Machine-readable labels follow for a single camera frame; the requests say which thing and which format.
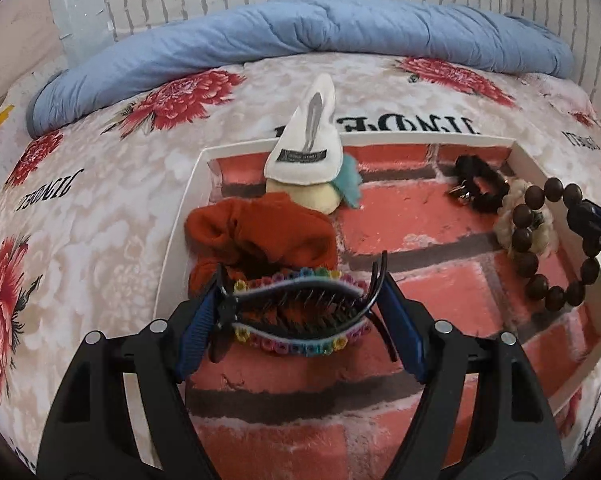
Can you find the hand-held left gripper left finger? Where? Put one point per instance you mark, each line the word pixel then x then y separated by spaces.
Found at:
pixel 200 325

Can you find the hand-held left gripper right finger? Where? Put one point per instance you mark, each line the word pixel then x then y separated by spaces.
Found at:
pixel 405 325

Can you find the cream scrunchie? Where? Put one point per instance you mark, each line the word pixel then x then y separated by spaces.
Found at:
pixel 545 240

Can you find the multicolour beaded hair claw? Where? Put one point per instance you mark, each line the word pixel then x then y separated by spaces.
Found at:
pixel 300 347

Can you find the white tray with brick-pattern lining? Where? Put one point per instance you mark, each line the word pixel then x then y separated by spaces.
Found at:
pixel 430 220

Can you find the orange fabric scrunchie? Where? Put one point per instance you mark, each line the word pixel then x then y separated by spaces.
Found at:
pixel 260 230

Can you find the black scrunchie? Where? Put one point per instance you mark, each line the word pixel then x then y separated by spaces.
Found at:
pixel 473 165

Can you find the yellow plush hair clip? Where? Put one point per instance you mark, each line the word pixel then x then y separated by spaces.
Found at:
pixel 303 150

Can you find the red floral printed blanket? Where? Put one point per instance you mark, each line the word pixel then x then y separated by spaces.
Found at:
pixel 105 210

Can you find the rolled blue duvet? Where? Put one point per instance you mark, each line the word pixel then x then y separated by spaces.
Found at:
pixel 280 30

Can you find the clear plastic roll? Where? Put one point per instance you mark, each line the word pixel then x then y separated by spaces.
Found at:
pixel 78 20

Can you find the pale pink board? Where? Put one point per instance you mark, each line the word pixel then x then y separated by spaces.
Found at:
pixel 20 35

